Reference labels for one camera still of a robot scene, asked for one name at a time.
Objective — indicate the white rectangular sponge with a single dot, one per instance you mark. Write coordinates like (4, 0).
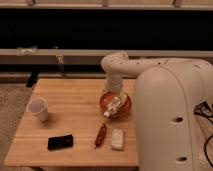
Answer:
(117, 141)

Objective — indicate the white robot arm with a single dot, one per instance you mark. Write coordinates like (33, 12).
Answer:
(165, 93)

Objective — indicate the white plastic cup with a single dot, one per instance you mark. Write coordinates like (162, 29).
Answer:
(38, 108)

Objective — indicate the orange ceramic bowl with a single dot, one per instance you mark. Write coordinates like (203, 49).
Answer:
(123, 111)

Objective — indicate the grey metal rail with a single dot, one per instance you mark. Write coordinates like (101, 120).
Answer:
(48, 56)

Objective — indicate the wooden table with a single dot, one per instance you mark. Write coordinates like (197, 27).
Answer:
(73, 106)

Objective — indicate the black rectangular block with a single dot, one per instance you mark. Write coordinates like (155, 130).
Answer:
(60, 142)

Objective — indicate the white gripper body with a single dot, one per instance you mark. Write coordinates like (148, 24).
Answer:
(116, 103)

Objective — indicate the red chili pepper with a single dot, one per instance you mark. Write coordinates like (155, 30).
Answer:
(101, 135)

